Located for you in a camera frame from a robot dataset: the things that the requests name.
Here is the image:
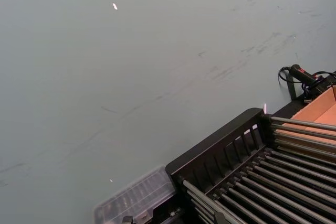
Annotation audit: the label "black rack with steel bars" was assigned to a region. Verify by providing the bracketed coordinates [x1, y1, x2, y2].
[165, 107, 336, 224]

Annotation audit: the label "clear plastic case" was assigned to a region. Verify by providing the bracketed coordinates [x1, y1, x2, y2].
[93, 165, 176, 224]

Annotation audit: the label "shallow brown cardboard tray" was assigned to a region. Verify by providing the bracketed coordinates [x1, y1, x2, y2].
[274, 84, 336, 162]

